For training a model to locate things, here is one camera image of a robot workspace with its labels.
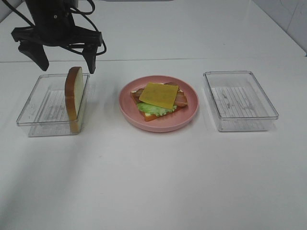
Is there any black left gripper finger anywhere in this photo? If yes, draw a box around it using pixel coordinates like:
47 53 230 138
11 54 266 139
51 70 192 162
82 44 98 74
18 41 49 71

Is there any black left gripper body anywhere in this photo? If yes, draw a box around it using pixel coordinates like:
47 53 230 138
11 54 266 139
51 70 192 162
12 0 103 46

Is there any yellow cheese slice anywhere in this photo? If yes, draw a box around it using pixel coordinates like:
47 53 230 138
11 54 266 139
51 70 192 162
139 82 178 109

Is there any left clear plastic tray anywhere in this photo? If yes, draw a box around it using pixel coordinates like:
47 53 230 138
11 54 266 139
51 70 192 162
16 73 90 137

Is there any right clear plastic tray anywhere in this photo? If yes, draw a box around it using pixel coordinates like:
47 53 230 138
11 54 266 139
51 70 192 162
203 70 279 132

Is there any pink round plate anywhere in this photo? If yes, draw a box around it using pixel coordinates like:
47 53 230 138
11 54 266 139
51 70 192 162
119 75 199 132

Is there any pink wavy bacon strip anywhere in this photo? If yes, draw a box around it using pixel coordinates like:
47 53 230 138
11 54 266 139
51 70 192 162
130 88 188 108

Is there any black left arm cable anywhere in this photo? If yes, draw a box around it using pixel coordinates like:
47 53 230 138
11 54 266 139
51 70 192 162
4 0 107 56

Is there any bread slice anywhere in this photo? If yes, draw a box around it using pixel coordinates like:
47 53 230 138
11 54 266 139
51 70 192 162
139 106 187 122
64 67 83 134

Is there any green lettuce leaf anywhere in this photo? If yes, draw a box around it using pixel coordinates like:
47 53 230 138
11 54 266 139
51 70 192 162
137 103 177 117

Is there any brown bacon strip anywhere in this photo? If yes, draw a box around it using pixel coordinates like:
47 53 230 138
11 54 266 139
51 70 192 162
164 82 180 92

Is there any clear plastic tray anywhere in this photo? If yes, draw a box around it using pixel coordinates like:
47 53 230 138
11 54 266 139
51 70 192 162
203 70 279 132
16 73 90 137

